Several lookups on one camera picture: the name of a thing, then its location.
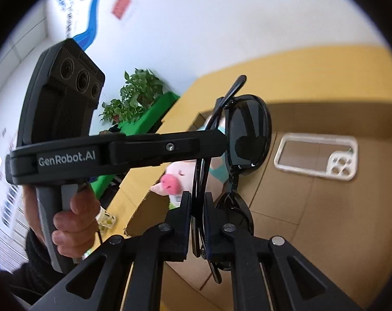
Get person's left hand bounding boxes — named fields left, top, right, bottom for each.
left=22, top=186, right=101, bottom=260

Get person's left forearm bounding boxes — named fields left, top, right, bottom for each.
left=1, top=228, right=69, bottom=309

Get black sunglasses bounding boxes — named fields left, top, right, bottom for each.
left=191, top=75, right=273, bottom=284

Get wall notice sheets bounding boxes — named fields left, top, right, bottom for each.
left=0, top=128, right=26, bottom=261

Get pig plush toy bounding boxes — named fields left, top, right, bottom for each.
left=150, top=113, right=231, bottom=208

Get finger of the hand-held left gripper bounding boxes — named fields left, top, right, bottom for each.
left=108, top=129, right=229, bottom=169

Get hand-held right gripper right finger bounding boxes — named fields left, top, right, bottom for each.
left=204, top=192, right=362, bottom=311

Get clear white phone case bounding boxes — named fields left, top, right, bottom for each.
left=273, top=133, right=359, bottom=181

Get red wall sign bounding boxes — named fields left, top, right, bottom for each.
left=111, top=0, right=134, bottom=20

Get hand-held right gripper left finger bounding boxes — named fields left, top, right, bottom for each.
left=29, top=191, right=193, bottom=311

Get small green potted plant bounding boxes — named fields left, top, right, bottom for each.
left=99, top=99, right=135, bottom=125

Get large green potted plant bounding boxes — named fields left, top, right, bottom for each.
left=119, top=68, right=166, bottom=111

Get clear plastic box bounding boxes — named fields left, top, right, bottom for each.
left=97, top=209, right=116, bottom=231

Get brown cardboard box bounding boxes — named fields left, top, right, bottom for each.
left=123, top=103, right=392, bottom=311

